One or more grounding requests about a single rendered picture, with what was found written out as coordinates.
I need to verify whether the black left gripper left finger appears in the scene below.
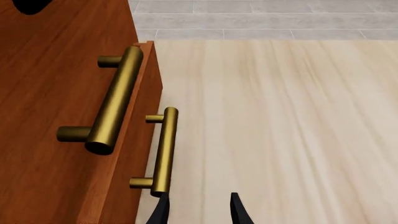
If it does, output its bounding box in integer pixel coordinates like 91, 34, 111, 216
146, 190, 172, 224

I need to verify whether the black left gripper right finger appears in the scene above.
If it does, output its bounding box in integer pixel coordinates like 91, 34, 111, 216
229, 192, 254, 224

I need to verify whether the wooden cabinet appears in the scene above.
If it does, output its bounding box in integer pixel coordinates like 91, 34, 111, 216
0, 0, 140, 224

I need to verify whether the black rounded object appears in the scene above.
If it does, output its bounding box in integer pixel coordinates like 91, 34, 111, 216
11, 0, 52, 16

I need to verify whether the small brass drawer handle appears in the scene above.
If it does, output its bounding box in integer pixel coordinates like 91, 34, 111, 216
129, 106, 180, 198

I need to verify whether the large brass drawer handle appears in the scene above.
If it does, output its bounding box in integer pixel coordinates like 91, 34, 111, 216
56, 45, 144, 155

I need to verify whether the wooden drawer with large handle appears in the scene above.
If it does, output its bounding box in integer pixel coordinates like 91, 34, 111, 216
0, 34, 144, 224

